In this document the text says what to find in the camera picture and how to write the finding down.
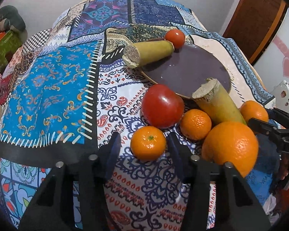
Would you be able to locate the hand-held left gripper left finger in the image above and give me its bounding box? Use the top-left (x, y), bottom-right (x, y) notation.
top-left (19, 132), bottom-right (122, 231)

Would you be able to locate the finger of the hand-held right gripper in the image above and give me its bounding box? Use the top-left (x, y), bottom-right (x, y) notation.
top-left (273, 108), bottom-right (289, 129)
top-left (248, 117), bottom-right (284, 152)

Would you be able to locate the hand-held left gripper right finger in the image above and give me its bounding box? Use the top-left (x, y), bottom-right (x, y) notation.
top-left (167, 132), bottom-right (271, 231)

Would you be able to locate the small orange mandarin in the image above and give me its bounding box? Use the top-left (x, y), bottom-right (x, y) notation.
top-left (130, 126), bottom-right (167, 162)
top-left (239, 100), bottom-right (269, 126)
top-left (180, 109), bottom-right (212, 141)

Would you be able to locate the purple plate with wooden rim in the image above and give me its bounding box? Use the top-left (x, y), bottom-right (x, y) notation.
top-left (141, 38), bottom-right (232, 100)

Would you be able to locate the person's right hand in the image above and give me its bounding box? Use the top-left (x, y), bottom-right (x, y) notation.
top-left (278, 160), bottom-right (289, 181)

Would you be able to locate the white case with stickers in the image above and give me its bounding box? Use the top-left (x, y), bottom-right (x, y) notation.
top-left (271, 80), bottom-right (289, 113)

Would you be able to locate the large orange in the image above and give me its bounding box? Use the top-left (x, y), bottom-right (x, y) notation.
top-left (202, 121), bottom-right (259, 178)

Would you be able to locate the large red tomato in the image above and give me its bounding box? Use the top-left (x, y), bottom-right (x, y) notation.
top-left (141, 84), bottom-right (185, 129)

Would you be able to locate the green sugarcane piece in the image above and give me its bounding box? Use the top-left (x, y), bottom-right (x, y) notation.
top-left (192, 78), bottom-right (248, 126)
top-left (122, 40), bottom-right (175, 68)

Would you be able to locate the white plastic bag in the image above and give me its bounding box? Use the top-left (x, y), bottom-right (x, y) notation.
top-left (264, 194), bottom-right (283, 216)

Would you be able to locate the patchwork patterned tablecloth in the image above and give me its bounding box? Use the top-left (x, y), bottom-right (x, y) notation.
top-left (0, 0), bottom-right (280, 231)

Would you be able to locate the brown wooden door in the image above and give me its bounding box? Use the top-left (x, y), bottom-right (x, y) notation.
top-left (223, 0), bottom-right (289, 66)

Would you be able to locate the small red tomato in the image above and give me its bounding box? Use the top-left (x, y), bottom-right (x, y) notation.
top-left (164, 29), bottom-right (186, 49)

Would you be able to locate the black white checkered cloth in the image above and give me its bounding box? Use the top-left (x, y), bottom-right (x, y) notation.
top-left (22, 28), bottom-right (52, 51)

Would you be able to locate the green box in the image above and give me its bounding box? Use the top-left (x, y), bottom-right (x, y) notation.
top-left (0, 30), bottom-right (23, 63)

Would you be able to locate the grey plush toy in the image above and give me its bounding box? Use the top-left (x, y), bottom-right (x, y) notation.
top-left (0, 5), bottom-right (27, 33)

